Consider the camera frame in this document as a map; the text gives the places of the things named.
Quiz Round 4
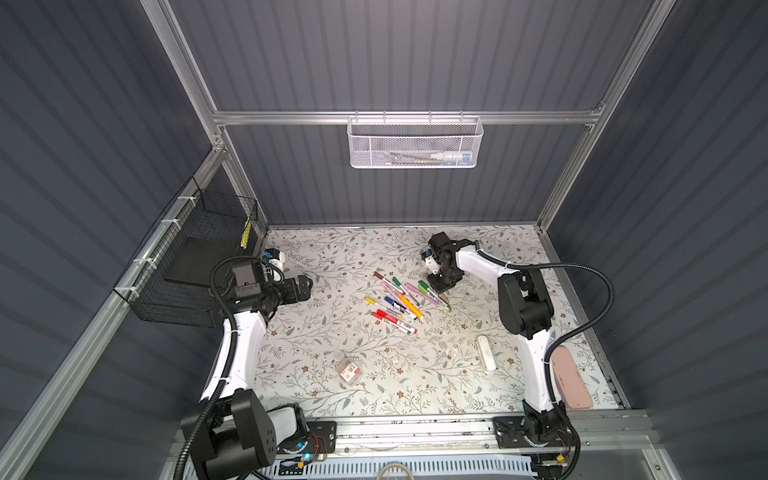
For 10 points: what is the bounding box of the purple highlighter pen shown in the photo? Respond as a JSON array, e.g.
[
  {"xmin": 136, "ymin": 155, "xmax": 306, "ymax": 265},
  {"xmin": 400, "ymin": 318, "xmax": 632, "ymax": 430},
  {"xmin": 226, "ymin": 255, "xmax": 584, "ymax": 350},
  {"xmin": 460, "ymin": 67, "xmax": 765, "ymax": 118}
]
[{"xmin": 404, "ymin": 283, "xmax": 442, "ymax": 307}]

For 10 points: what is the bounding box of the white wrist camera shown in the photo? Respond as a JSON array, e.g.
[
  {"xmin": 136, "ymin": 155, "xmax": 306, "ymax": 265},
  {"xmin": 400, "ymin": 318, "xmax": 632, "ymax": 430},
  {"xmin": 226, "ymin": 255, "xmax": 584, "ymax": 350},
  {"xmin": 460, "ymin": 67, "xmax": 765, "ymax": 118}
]
[
  {"xmin": 420, "ymin": 250, "xmax": 440, "ymax": 273},
  {"xmin": 264, "ymin": 247, "xmax": 286, "ymax": 270}
]

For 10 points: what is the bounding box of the pink pencil case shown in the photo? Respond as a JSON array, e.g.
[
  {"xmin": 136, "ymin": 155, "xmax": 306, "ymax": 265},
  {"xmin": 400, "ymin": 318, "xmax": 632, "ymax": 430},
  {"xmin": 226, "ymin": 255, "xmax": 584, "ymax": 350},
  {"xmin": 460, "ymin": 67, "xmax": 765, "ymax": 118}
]
[{"xmin": 551, "ymin": 346, "xmax": 594, "ymax": 410}]

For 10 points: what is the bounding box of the black wire side basket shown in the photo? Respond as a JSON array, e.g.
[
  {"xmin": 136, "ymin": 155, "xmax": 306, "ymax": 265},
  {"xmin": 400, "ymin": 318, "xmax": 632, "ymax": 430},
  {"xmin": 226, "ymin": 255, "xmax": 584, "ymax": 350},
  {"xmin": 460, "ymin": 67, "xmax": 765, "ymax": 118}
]
[{"xmin": 115, "ymin": 182, "xmax": 261, "ymax": 328}]

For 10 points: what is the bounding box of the light green highlighter pen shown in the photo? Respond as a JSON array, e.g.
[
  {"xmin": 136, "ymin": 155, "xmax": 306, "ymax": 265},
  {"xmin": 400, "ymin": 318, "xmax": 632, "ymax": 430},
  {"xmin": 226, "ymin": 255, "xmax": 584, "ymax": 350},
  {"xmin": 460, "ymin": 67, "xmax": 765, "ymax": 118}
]
[{"xmin": 418, "ymin": 280, "xmax": 451, "ymax": 310}]

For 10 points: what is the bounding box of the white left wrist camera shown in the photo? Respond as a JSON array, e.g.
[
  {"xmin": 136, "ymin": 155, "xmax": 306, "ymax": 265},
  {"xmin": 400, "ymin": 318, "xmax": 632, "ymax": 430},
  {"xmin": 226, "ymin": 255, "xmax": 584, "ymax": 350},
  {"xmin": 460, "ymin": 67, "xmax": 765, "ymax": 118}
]
[{"xmin": 264, "ymin": 247, "xmax": 286, "ymax": 270}]

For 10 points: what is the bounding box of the black corrugated left cable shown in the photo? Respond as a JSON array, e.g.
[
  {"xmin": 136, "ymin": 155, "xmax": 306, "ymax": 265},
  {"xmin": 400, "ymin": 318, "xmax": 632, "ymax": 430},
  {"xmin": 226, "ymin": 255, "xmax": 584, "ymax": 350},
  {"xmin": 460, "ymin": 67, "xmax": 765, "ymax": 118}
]
[{"xmin": 172, "ymin": 255, "xmax": 265, "ymax": 480}]

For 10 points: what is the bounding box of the blue capped marker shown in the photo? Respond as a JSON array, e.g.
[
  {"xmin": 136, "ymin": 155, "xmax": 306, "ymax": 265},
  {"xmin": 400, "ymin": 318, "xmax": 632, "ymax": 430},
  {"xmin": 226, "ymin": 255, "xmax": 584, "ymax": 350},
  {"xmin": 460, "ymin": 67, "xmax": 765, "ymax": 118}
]
[{"xmin": 384, "ymin": 296, "xmax": 417, "ymax": 319}]

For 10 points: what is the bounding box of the dark green capped marker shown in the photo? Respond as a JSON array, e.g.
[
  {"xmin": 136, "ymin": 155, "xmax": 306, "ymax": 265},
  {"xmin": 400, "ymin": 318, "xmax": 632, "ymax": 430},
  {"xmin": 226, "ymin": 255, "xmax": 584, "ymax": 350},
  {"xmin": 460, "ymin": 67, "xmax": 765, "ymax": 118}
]
[{"xmin": 392, "ymin": 276, "xmax": 420, "ymax": 306}]

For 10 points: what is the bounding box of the red capped marker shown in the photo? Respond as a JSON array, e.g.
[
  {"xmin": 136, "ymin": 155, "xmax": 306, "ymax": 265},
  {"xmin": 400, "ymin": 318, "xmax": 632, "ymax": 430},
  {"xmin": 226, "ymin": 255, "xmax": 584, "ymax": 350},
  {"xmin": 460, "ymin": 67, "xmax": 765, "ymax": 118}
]
[
  {"xmin": 373, "ymin": 310, "xmax": 417, "ymax": 335},
  {"xmin": 376, "ymin": 309, "xmax": 418, "ymax": 334}
]

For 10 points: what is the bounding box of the small red white box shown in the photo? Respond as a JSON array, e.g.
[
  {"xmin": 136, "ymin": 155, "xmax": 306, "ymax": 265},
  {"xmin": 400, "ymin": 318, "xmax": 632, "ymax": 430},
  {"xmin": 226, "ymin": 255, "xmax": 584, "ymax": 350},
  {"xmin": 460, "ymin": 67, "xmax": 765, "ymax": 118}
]
[{"xmin": 336, "ymin": 357, "xmax": 361, "ymax": 385}]

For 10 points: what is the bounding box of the orange highlighter pen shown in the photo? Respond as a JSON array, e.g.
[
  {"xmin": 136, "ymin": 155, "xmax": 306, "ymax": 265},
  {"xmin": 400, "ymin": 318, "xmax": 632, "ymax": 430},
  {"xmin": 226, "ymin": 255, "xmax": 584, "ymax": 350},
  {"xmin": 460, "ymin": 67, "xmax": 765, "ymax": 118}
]
[{"xmin": 398, "ymin": 293, "xmax": 423, "ymax": 319}]

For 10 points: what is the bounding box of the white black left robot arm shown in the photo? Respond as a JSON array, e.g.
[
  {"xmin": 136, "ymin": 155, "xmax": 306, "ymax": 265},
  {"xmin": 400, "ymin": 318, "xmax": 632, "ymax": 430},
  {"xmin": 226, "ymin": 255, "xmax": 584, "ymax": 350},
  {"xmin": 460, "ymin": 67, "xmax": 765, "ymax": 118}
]
[{"xmin": 173, "ymin": 248, "xmax": 313, "ymax": 479}]

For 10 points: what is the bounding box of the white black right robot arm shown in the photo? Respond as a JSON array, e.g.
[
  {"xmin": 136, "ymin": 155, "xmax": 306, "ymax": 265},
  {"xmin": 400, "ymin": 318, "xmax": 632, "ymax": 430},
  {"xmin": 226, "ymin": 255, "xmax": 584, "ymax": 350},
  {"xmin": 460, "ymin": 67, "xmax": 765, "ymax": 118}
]
[{"xmin": 421, "ymin": 232, "xmax": 567, "ymax": 446}]

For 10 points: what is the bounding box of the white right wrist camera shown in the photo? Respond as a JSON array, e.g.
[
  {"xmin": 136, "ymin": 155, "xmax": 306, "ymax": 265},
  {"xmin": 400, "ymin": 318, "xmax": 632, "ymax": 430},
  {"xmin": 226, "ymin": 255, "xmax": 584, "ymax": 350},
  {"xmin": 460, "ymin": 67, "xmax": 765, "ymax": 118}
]
[{"xmin": 420, "ymin": 250, "xmax": 440, "ymax": 273}]

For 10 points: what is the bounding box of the metal base rail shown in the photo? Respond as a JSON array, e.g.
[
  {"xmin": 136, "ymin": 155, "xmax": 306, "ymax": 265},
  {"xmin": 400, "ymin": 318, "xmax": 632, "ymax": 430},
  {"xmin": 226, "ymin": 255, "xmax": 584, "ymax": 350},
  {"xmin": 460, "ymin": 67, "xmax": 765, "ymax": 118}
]
[{"xmin": 173, "ymin": 409, "xmax": 661, "ymax": 457}]

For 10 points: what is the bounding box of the brown capped marker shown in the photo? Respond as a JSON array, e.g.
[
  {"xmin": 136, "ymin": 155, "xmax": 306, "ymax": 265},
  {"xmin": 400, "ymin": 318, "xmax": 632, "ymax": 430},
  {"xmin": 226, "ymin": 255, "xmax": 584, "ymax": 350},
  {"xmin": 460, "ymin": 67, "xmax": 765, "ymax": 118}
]
[{"xmin": 373, "ymin": 271, "xmax": 402, "ymax": 293}]

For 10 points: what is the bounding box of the white eraser case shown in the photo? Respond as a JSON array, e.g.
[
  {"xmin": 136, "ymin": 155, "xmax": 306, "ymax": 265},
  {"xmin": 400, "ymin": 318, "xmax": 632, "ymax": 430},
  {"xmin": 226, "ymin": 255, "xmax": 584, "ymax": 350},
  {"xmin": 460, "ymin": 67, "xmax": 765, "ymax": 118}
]
[{"xmin": 476, "ymin": 335, "xmax": 497, "ymax": 374}]

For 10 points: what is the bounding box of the white wire mesh basket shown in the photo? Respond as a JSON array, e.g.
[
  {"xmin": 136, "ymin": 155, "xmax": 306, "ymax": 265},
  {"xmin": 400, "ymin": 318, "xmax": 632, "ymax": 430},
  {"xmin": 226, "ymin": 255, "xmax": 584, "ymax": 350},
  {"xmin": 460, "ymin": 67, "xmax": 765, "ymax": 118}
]
[{"xmin": 346, "ymin": 114, "xmax": 484, "ymax": 170}]

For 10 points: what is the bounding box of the yellow capped marker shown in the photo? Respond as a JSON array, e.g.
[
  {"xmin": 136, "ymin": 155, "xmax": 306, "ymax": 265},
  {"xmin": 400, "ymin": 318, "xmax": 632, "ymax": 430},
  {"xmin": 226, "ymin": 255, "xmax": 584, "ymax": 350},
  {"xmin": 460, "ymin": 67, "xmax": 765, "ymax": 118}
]
[{"xmin": 365, "ymin": 297, "xmax": 402, "ymax": 318}]

